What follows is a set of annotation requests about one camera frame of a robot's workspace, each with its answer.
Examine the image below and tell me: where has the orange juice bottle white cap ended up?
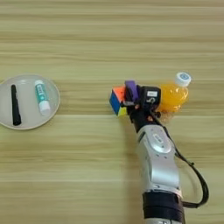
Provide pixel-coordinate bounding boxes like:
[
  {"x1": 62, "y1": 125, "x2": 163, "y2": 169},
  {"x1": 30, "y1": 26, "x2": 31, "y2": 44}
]
[{"x1": 157, "y1": 72, "x2": 193, "y2": 121}]

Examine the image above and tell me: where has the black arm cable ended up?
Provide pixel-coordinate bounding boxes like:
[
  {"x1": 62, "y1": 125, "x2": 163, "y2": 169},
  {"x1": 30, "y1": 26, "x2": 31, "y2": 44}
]
[{"x1": 150, "y1": 111, "x2": 210, "y2": 209}]

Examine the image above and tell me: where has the black marker pen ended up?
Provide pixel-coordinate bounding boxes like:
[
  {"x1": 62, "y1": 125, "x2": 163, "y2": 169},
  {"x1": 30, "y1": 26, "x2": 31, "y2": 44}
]
[{"x1": 10, "y1": 84, "x2": 23, "y2": 127}]

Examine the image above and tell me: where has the round grey plate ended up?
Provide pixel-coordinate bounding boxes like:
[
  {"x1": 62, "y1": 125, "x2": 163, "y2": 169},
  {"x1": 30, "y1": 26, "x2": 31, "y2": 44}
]
[{"x1": 0, "y1": 73, "x2": 61, "y2": 131}]

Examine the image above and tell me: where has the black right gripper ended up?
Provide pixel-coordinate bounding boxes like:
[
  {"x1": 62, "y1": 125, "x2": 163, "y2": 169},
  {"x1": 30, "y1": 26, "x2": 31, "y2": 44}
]
[{"x1": 122, "y1": 84, "x2": 163, "y2": 133}]

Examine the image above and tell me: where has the white green glue stick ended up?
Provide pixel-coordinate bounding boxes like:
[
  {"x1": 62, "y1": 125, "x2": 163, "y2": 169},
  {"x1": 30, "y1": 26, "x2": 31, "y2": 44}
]
[{"x1": 33, "y1": 80, "x2": 52, "y2": 116}]

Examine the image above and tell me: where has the multicolour puzzle cube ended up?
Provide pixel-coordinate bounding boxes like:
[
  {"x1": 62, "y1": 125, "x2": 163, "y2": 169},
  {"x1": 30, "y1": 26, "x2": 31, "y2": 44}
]
[{"x1": 108, "y1": 85, "x2": 130, "y2": 117}]

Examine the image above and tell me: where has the purple rectangular block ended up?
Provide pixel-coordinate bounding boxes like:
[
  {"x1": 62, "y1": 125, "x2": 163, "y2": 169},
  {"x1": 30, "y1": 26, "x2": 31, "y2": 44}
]
[{"x1": 124, "y1": 80, "x2": 140, "y2": 102}]

